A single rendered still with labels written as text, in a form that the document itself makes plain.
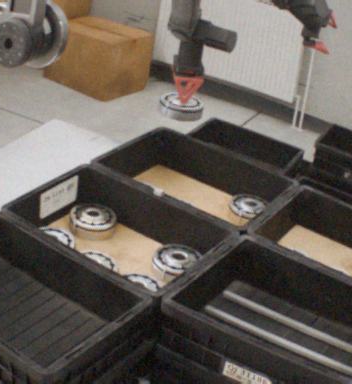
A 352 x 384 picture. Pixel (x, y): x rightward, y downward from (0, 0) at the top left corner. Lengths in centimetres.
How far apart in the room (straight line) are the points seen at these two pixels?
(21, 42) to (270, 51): 283
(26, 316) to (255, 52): 336
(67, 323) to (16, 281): 16
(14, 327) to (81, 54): 333
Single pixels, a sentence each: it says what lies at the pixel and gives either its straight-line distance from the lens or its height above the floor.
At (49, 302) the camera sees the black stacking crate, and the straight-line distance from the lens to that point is 135.
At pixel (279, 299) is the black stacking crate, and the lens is 146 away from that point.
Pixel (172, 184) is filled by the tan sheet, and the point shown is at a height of 83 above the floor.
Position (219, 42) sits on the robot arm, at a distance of 160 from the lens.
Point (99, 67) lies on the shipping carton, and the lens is 438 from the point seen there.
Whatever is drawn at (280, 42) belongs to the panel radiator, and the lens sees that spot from 437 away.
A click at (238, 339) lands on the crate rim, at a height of 93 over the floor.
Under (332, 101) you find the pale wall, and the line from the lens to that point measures 448.
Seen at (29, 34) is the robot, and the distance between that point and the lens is 175.
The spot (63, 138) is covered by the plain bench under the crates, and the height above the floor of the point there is 70.
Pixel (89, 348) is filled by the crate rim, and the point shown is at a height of 93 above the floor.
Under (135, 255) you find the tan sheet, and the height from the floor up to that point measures 83.
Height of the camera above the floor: 167
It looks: 28 degrees down
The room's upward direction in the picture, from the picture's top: 9 degrees clockwise
